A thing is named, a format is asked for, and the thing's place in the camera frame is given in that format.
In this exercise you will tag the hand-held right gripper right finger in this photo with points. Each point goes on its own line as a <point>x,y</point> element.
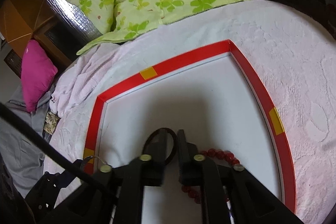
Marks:
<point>183,145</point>

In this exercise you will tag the red shallow cardboard box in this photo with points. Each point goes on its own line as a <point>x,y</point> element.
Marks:
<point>183,58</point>

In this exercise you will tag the magenta pillow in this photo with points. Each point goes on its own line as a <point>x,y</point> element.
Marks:
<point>36,74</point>

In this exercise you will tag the orange-brown wooden cabinet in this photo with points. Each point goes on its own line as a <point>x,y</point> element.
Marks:
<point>21,16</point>

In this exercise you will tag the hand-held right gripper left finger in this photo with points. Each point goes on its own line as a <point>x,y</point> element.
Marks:
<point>158,140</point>

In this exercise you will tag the pale pink textured blanket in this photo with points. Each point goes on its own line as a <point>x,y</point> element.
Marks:
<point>294,56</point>

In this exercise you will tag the silver foil mat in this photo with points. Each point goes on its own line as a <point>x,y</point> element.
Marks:
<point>71,16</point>

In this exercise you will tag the patterned beige cloth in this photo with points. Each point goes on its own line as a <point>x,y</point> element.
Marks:
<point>50,123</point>

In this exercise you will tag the grey blanket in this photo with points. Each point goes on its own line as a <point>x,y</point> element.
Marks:
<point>18,155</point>

